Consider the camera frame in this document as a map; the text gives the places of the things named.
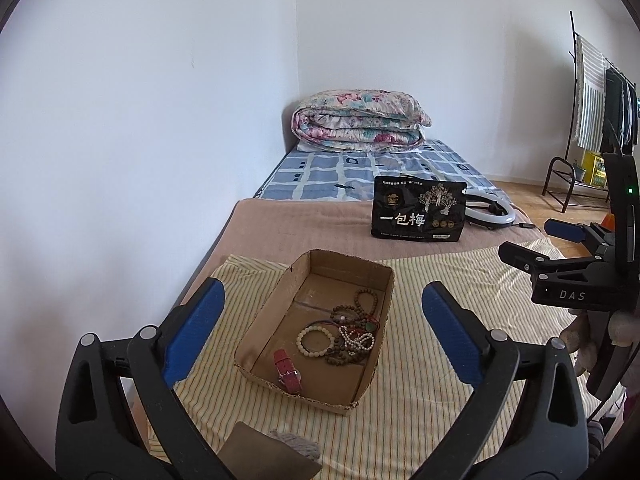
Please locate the cardboard box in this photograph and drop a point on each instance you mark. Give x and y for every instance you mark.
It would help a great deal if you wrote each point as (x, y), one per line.
(320, 285)

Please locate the green striped hanging towel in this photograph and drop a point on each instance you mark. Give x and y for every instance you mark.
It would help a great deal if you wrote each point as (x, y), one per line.
(590, 100)

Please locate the black snack bag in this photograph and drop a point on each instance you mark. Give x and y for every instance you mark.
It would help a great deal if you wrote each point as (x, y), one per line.
(415, 220)

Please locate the brown blanket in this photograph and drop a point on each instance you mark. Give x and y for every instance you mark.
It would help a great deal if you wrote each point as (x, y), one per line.
(300, 230)

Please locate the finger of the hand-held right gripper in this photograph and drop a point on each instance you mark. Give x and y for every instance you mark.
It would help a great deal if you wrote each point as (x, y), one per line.
(565, 229)
(530, 260)

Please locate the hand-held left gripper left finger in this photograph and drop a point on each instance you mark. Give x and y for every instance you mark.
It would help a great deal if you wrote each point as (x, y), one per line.
(195, 330)

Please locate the blue checked bed sheet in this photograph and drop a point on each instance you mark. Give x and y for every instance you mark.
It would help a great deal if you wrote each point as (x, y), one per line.
(325, 175)

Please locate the white pearl strand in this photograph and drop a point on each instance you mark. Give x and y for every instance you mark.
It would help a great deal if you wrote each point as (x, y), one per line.
(357, 344)

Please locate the dark green hanging garment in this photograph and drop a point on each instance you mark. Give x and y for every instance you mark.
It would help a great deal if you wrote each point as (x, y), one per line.
(615, 110)

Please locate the blue-grey hanging garment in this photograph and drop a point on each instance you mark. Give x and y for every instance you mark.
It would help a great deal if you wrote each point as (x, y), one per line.
(634, 115)

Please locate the small plant pot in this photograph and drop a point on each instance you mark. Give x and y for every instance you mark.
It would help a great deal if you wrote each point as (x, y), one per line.
(580, 171)

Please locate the folded floral quilt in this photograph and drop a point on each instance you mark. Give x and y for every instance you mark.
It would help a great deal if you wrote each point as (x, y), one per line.
(360, 120)

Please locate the person's right hand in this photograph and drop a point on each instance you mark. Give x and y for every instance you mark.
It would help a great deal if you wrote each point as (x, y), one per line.
(577, 340)

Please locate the black metal clothes rack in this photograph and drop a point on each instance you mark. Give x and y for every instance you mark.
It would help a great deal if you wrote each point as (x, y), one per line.
(547, 180)

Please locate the yellow striped blanket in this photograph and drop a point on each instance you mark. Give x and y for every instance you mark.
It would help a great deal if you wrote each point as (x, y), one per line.
(400, 410)

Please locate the brown card sheet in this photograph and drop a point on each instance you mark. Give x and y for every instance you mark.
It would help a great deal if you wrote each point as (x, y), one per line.
(260, 452)

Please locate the grey knitted cloth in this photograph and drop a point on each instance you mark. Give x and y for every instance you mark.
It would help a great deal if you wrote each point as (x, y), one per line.
(297, 442)

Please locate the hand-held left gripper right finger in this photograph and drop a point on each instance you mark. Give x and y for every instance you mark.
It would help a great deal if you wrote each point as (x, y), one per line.
(452, 332)

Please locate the yellow printed box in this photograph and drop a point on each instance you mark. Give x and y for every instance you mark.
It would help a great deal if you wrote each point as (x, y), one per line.
(595, 170)

